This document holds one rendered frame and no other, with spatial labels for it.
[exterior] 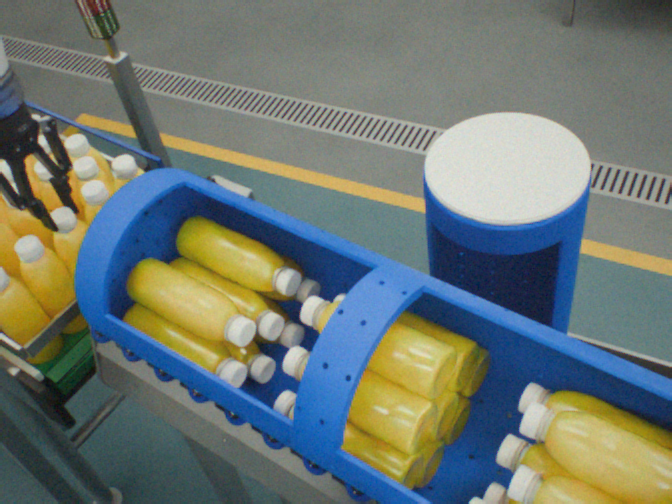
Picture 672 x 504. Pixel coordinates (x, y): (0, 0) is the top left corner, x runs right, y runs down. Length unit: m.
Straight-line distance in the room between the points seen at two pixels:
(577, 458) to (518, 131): 0.71
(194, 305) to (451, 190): 0.49
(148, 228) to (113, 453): 1.27
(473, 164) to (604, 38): 2.22
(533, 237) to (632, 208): 1.50
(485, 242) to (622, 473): 0.55
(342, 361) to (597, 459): 0.29
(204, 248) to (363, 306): 0.34
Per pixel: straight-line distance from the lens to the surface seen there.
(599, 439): 0.87
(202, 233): 1.18
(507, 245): 1.30
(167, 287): 1.12
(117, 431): 2.43
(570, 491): 0.89
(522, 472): 0.91
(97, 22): 1.63
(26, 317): 1.36
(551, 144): 1.40
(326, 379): 0.90
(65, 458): 2.06
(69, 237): 1.37
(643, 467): 0.87
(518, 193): 1.31
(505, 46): 3.47
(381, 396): 0.94
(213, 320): 1.07
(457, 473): 1.10
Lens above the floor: 1.95
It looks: 48 degrees down
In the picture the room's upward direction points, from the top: 11 degrees counter-clockwise
